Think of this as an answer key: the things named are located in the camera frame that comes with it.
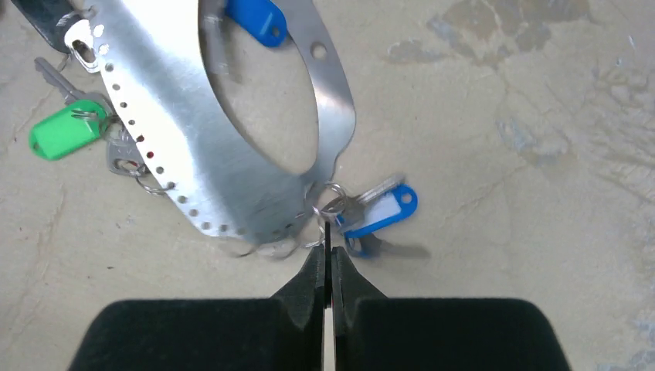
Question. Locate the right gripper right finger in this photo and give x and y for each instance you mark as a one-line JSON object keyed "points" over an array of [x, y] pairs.
{"points": [[376, 332]]}

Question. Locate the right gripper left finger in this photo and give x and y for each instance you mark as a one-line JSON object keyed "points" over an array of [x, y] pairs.
{"points": [[282, 332]]}

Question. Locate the blue tagged key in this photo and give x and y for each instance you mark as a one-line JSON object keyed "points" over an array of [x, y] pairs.
{"points": [[389, 202], [262, 19]]}

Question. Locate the red tagged key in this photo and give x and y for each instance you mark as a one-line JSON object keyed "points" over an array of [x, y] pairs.
{"points": [[122, 155]]}

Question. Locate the green tagged key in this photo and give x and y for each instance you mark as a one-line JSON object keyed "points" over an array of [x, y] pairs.
{"points": [[84, 119]]}

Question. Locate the black tagged key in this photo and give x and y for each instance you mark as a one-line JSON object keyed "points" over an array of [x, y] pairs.
{"points": [[51, 19]]}

